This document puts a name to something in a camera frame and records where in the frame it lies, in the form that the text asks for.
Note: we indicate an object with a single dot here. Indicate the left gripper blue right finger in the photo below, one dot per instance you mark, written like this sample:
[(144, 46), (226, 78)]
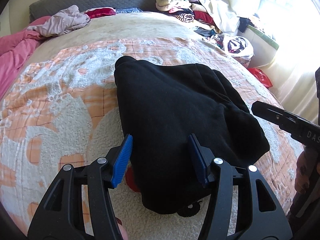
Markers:
[(199, 160)]

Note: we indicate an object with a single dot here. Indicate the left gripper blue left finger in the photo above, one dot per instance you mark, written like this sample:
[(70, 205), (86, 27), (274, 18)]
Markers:
[(119, 159)]

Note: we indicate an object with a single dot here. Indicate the black sweater orange cuffs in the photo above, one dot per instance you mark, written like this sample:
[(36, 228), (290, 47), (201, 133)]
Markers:
[(160, 106)]

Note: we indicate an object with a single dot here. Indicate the pile of folded clothes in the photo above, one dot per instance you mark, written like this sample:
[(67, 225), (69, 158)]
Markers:
[(188, 11)]

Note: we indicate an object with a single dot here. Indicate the right hand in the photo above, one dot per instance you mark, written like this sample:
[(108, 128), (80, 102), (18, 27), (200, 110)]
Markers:
[(303, 170)]

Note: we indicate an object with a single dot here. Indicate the left hand red nails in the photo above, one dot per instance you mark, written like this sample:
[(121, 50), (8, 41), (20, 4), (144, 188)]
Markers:
[(122, 229)]

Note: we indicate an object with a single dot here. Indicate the red plastic bag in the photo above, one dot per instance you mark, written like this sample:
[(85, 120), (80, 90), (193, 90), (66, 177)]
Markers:
[(261, 77)]

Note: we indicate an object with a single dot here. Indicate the orange white fleece blanket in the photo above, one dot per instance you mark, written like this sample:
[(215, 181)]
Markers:
[(64, 110)]

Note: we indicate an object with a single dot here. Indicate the floral fabric bag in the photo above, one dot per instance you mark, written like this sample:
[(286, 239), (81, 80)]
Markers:
[(237, 47)]

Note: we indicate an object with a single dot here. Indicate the white curtain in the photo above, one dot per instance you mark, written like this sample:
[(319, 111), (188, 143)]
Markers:
[(294, 26)]

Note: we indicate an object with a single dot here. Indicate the beige bed sheet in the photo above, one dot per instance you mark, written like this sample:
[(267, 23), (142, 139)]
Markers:
[(120, 26)]

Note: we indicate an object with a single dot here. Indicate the red satin pillow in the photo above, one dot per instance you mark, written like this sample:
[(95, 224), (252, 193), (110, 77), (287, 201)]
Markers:
[(100, 12)]

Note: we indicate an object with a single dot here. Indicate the mauve crumpled garment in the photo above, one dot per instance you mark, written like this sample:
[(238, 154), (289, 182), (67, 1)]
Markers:
[(62, 23)]

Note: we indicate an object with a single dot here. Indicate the pink duvet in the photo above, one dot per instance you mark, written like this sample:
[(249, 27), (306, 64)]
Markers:
[(15, 51)]

